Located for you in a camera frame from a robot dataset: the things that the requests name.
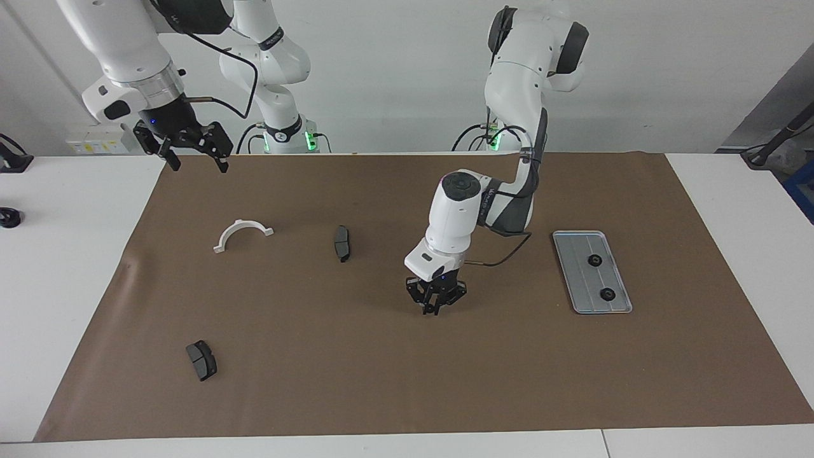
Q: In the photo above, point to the blue crate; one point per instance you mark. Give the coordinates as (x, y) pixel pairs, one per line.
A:
(802, 191)

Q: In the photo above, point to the black bearing gear silver centre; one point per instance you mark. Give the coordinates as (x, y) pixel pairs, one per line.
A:
(607, 294)
(595, 260)

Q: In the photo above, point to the black tripod leg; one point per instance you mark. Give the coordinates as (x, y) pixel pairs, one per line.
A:
(772, 143)

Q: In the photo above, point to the black clamp stand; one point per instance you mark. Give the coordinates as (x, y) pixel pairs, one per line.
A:
(13, 162)

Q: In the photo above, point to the long dark grey brake pad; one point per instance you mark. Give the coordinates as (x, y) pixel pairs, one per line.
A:
(342, 243)

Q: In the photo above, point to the short dark grey brake pad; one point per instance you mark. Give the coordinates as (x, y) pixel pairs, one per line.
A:
(201, 359)

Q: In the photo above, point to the white wall socket box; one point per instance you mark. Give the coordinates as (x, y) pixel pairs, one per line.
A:
(95, 138)

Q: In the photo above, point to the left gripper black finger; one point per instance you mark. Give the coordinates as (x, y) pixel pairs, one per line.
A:
(428, 304)
(448, 300)

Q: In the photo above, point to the silver metal grooved tray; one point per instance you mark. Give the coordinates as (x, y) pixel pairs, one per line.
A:
(580, 283)

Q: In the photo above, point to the black round knob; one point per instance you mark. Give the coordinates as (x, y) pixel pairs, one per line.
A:
(9, 217)

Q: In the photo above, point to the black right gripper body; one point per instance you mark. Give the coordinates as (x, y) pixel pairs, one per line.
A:
(170, 121)

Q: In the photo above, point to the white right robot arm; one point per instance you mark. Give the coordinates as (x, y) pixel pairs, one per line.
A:
(114, 38)

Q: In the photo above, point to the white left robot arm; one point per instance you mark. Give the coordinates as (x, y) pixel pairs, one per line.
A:
(455, 216)

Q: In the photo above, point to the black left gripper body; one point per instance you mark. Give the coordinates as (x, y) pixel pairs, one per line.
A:
(439, 286)

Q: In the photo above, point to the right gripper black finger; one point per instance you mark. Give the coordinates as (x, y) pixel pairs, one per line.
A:
(219, 143)
(156, 141)

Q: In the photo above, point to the brown paper table mat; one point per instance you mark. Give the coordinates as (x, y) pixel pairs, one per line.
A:
(318, 381)

